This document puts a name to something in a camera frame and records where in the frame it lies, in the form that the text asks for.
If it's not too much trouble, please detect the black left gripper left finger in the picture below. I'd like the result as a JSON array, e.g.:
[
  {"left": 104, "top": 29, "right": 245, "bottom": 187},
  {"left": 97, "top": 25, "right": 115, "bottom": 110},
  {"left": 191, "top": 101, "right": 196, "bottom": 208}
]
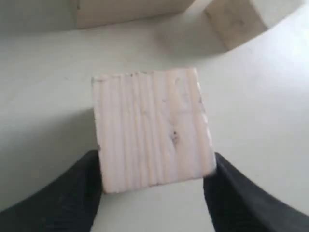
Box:
[{"left": 0, "top": 150, "right": 102, "bottom": 232}]

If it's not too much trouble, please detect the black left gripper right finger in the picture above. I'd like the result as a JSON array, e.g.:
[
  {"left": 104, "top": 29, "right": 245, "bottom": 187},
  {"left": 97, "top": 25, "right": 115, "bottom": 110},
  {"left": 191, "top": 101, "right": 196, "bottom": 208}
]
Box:
[{"left": 203, "top": 153, "right": 309, "bottom": 232}]

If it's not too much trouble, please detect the medium wooden cube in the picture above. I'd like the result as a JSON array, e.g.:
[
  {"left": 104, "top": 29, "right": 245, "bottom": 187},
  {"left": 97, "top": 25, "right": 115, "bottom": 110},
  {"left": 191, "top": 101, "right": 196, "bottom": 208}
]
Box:
[{"left": 92, "top": 68, "right": 216, "bottom": 194}]

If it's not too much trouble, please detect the large wooden cube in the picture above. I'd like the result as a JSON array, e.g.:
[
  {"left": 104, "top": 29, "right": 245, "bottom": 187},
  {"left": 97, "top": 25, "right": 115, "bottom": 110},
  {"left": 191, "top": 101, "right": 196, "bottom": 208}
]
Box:
[{"left": 70, "top": 0, "right": 193, "bottom": 29}]

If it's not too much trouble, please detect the small wooden cube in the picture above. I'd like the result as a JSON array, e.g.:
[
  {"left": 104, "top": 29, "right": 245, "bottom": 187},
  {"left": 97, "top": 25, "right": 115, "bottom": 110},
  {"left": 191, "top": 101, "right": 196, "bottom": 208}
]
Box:
[{"left": 204, "top": 0, "right": 267, "bottom": 50}]

